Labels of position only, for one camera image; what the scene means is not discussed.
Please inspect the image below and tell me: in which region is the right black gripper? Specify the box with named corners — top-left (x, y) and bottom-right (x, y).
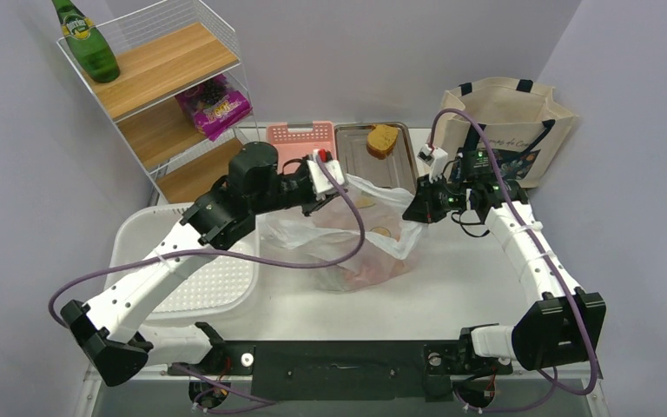
top-left (404, 173), bottom-right (472, 225)

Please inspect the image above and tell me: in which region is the white plastic grocery bag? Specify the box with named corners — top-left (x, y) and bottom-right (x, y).
top-left (258, 175), bottom-right (427, 292)

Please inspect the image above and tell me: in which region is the white plastic basin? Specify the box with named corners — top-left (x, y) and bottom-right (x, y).
top-left (110, 203), bottom-right (260, 327)

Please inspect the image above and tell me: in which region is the beige canvas tote bag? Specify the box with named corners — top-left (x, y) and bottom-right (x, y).
top-left (440, 77), bottom-right (578, 189)

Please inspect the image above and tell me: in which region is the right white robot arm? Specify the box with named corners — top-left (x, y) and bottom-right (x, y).
top-left (402, 146), bottom-right (606, 373)

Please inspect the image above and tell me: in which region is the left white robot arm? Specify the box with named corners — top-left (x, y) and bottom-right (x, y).
top-left (60, 142), bottom-right (347, 387)

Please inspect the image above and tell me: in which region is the stainless steel tray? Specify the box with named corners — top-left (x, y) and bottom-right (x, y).
top-left (334, 122), bottom-right (418, 194)

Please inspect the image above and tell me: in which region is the pink plastic basket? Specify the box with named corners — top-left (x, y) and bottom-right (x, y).
top-left (266, 121), bottom-right (338, 174)

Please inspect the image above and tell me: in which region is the brown bread slice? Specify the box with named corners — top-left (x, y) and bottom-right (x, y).
top-left (366, 124), bottom-right (399, 159)

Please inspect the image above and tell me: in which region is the purple snack packet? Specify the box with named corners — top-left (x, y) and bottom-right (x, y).
top-left (175, 75), bottom-right (253, 141)

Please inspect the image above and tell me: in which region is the green glass bottle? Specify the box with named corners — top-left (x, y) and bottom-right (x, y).
top-left (51, 0), bottom-right (121, 83)

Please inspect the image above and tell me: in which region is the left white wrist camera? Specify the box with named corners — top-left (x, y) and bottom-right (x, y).
top-left (306, 149), bottom-right (348, 201)

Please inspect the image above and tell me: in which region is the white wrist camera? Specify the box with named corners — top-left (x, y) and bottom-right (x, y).
top-left (306, 149), bottom-right (348, 201)
top-left (417, 143), bottom-right (449, 182)

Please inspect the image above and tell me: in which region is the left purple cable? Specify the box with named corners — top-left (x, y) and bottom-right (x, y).
top-left (48, 158), bottom-right (367, 330)

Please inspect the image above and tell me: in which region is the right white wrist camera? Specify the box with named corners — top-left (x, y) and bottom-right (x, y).
top-left (417, 143), bottom-right (449, 182)

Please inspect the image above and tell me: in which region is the white wire wooden shelf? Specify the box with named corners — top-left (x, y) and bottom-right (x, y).
top-left (56, 1), bottom-right (263, 205)

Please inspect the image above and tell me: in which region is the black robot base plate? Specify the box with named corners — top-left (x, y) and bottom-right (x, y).
top-left (191, 340), bottom-right (512, 401)

